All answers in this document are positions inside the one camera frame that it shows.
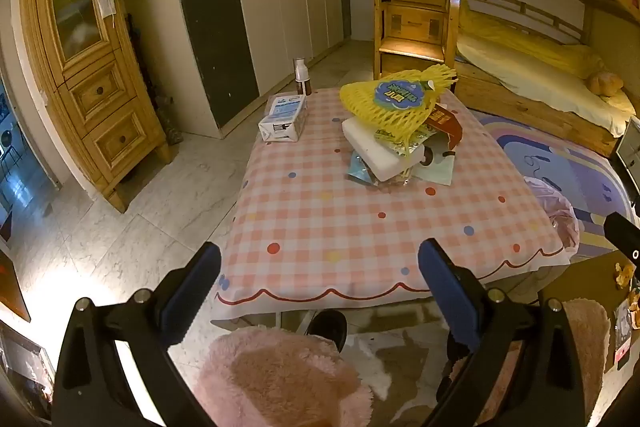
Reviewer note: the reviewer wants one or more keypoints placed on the wooden glass-door cabinet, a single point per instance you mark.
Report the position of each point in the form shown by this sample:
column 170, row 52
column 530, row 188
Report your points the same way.
column 95, row 92

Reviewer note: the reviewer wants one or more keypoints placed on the pink checkered tablecloth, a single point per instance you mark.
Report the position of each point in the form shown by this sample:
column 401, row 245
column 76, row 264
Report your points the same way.
column 350, row 227

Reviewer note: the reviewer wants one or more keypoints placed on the clear plastic food container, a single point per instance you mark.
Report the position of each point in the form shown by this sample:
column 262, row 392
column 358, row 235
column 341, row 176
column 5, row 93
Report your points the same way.
column 395, row 142

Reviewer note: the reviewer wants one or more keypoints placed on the purple rainbow rug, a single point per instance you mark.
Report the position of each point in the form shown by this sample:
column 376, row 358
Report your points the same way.
column 555, row 152

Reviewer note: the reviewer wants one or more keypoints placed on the clear plastic bag bin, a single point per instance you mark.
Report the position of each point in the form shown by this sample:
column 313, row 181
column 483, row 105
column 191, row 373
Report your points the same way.
column 550, row 212

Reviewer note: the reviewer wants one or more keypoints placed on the small white cabinet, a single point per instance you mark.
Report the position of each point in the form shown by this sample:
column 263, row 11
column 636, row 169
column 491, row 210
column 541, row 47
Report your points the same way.
column 629, row 157

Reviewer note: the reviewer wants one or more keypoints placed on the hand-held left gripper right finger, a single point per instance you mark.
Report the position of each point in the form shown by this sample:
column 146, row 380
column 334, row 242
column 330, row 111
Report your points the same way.
column 450, row 287

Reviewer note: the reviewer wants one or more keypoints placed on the white brown spray bottle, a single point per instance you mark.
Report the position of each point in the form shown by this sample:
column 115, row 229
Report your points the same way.
column 301, row 79

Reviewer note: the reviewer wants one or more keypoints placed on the pale yellow mattress sheet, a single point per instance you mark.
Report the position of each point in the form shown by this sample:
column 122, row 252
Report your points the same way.
column 540, row 82

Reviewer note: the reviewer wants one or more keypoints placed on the white paper carton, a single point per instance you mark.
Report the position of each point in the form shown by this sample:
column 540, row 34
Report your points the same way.
column 282, row 119

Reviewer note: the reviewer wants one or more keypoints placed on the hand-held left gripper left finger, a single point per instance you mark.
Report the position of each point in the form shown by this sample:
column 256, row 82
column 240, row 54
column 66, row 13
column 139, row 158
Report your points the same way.
column 190, row 287

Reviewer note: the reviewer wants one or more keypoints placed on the tan plush toy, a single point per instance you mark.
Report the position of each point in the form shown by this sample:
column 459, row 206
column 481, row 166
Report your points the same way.
column 605, row 83

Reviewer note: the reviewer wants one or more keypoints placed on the yellow foam fruit net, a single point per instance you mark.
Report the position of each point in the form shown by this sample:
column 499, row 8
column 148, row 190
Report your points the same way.
column 390, row 109

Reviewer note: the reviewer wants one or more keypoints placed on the white paper tag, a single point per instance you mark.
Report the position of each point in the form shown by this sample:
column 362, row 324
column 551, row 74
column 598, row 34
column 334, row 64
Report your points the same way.
column 106, row 7

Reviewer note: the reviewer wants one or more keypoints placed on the dark clutter pile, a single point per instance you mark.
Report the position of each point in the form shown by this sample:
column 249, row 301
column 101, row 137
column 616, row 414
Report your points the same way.
column 155, row 97

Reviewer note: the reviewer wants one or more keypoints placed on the yellow quilt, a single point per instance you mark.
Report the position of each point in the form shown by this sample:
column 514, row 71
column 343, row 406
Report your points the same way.
column 525, row 42

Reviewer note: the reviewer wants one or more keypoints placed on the orange-brown snack packet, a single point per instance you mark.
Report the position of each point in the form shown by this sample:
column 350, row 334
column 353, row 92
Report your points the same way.
column 447, row 124

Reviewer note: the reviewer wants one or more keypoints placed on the black chalkboard panel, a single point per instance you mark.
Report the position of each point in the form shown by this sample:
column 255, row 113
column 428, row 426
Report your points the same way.
column 210, row 7

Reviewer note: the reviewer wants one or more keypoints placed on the small orange toy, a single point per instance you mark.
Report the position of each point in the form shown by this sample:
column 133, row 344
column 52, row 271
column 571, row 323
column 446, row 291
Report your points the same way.
column 624, row 274
column 635, row 302

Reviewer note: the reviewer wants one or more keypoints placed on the pale green eye-print paper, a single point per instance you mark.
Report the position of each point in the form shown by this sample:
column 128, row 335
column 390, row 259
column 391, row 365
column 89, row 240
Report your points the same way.
column 440, row 172

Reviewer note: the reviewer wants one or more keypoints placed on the white foam block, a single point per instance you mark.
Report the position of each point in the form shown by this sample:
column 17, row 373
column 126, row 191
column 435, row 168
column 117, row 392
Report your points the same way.
column 370, row 147

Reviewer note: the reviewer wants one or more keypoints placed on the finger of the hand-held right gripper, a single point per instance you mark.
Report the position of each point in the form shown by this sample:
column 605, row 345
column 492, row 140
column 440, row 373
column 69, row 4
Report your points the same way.
column 622, row 237

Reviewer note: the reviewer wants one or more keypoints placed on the dark orange board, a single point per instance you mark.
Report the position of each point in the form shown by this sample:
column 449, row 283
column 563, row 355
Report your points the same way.
column 12, row 292

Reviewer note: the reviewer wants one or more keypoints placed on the printed booklet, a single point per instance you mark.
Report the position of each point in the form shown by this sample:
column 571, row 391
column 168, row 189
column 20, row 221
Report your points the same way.
column 622, row 332

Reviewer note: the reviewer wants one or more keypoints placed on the blue snack packet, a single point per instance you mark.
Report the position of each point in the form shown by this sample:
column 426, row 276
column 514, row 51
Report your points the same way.
column 361, row 169

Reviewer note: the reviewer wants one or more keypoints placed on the wooden bunk bed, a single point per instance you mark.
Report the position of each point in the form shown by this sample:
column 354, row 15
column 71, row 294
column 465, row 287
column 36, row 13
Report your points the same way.
column 545, row 107

